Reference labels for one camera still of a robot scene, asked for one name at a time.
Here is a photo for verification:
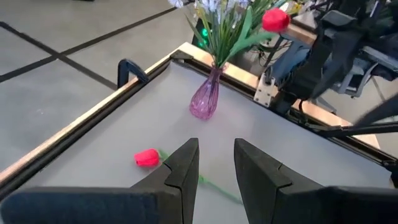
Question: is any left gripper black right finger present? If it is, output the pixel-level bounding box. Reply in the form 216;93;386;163
233;138;398;224

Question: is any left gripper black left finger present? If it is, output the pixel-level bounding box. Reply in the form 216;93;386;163
0;138;200;224

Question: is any red tulip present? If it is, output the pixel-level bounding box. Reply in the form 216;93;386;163
134;147;245;206
228;6;292;60

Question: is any purple glass vase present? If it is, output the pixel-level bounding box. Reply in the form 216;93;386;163
189;67;224;121

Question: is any white blossom bouquet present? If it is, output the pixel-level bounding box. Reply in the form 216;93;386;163
167;0;280;69

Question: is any black frame clamp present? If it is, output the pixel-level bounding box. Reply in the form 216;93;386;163
116;58;150;90

